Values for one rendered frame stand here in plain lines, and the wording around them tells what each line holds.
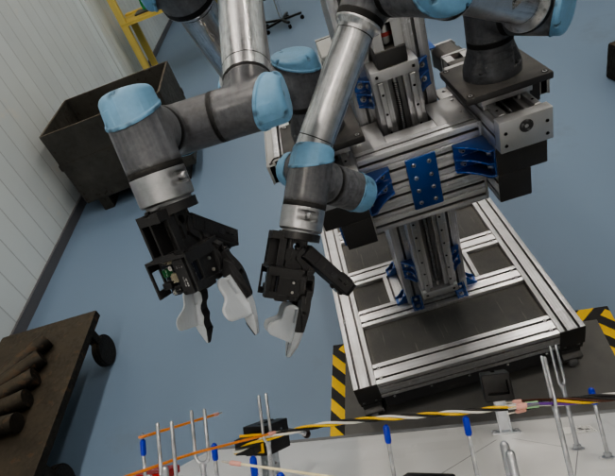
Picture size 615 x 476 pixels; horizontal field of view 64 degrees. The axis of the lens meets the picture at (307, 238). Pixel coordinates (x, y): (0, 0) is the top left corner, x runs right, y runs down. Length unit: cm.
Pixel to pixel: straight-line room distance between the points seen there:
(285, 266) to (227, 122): 26
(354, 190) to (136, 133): 40
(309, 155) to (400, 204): 72
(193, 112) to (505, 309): 158
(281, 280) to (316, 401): 143
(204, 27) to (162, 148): 51
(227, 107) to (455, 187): 95
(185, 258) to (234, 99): 23
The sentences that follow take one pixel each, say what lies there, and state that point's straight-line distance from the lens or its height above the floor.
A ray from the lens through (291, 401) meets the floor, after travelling 224.
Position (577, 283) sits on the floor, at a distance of 243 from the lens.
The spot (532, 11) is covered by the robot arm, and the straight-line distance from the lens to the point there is 125.
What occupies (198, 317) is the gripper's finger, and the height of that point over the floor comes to 131.
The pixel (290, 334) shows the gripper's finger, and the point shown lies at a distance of 84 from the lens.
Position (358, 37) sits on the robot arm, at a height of 147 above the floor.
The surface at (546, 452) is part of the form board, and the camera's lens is 81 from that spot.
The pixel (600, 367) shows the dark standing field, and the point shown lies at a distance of 217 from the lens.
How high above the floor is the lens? 177
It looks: 37 degrees down
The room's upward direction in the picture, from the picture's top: 22 degrees counter-clockwise
